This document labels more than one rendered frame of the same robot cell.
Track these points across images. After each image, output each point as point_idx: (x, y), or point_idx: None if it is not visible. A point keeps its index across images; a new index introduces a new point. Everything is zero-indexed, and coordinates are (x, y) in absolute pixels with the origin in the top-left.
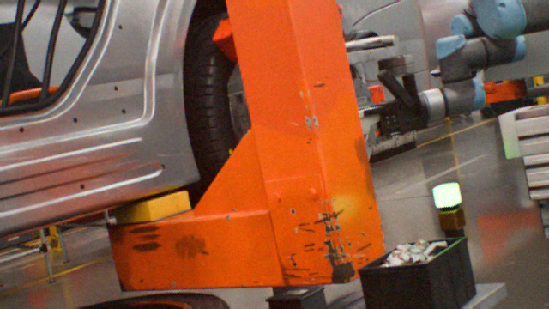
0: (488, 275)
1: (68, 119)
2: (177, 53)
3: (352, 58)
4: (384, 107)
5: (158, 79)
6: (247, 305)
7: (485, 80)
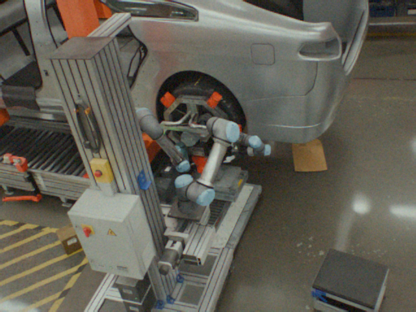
0: (375, 210)
1: None
2: (153, 95)
3: (175, 129)
4: (164, 151)
5: (146, 101)
6: (350, 134)
7: (234, 159)
